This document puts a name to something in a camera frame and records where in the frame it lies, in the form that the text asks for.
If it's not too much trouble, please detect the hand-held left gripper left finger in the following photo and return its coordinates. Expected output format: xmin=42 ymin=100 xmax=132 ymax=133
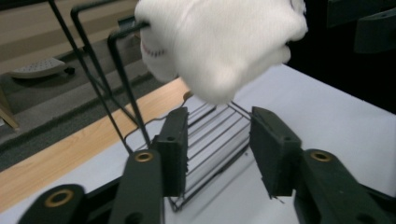
xmin=150 ymin=106 xmax=191 ymax=198

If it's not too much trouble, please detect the black wire rack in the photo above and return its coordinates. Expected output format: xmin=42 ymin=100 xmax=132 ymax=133
xmin=48 ymin=0 xmax=254 ymax=213

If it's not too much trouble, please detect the white table mat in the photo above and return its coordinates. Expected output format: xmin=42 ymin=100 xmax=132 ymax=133
xmin=0 ymin=63 xmax=396 ymax=224

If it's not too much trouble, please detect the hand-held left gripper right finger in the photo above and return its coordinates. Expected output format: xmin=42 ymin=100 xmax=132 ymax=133
xmin=249 ymin=105 xmax=304 ymax=199

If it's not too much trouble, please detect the white towel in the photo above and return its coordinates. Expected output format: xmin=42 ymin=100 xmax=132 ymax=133
xmin=134 ymin=0 xmax=309 ymax=105

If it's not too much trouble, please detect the grey chair base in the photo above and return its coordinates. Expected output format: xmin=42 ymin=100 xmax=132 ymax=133
xmin=8 ymin=57 xmax=77 ymax=80

